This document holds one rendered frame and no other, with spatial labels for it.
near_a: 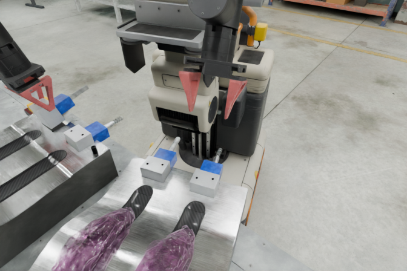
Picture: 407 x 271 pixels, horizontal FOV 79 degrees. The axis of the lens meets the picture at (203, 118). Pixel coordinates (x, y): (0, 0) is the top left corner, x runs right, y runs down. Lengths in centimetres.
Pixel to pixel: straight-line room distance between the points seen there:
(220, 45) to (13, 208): 45
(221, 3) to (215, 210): 34
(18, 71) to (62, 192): 26
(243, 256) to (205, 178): 15
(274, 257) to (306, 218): 106
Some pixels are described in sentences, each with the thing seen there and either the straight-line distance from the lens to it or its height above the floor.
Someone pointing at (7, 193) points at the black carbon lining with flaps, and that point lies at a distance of 60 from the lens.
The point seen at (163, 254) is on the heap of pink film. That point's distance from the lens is 39.
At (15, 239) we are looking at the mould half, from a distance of 58.
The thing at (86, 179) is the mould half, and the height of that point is 85.
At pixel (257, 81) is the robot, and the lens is 106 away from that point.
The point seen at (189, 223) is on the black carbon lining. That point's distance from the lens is 48.
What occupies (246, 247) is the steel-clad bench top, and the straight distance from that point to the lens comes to 52.
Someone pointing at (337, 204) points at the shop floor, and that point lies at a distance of 169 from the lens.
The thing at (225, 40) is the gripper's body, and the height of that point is 112.
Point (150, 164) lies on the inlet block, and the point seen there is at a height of 88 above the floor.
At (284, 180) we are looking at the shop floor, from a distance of 168.
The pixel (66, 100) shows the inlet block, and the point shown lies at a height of 94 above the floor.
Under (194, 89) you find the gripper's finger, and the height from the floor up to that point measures 102.
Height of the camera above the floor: 127
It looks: 38 degrees down
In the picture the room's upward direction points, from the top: straight up
